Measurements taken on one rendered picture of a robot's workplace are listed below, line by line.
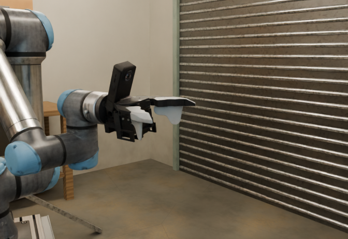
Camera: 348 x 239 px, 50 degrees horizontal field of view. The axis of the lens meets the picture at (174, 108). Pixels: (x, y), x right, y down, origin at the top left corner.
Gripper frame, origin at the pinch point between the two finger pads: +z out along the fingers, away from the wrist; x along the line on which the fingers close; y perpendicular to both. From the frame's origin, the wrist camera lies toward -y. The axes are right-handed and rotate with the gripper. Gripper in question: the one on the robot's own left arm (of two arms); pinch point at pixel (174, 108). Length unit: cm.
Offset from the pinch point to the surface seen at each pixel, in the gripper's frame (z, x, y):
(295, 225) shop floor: -57, -199, 152
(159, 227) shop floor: -137, -129, 143
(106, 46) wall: -285, -224, 14
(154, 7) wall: -264, -286, -24
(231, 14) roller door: -142, -257, -11
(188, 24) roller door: -200, -268, -3
